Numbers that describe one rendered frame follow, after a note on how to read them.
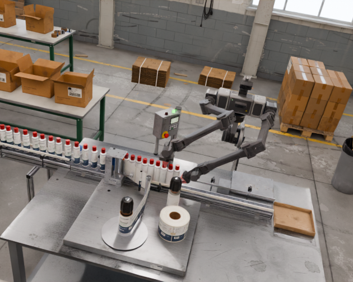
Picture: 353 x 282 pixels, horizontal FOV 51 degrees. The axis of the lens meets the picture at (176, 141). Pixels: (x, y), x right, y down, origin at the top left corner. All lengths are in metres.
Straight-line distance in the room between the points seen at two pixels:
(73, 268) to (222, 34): 5.91
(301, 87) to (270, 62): 2.33
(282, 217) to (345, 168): 2.12
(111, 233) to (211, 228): 0.73
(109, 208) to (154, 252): 0.50
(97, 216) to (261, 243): 1.17
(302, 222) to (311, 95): 3.16
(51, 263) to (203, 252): 1.30
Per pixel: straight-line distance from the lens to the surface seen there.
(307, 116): 6.06
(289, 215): 3.09
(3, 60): 4.77
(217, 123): 2.58
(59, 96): 4.24
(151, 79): 6.78
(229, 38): 7.96
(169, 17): 8.05
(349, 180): 5.06
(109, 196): 2.81
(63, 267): 3.24
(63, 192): 2.94
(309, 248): 2.91
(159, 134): 2.73
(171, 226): 2.43
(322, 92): 5.93
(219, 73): 7.31
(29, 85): 4.46
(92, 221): 2.63
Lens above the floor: 2.73
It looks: 32 degrees down
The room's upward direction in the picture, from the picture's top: 9 degrees clockwise
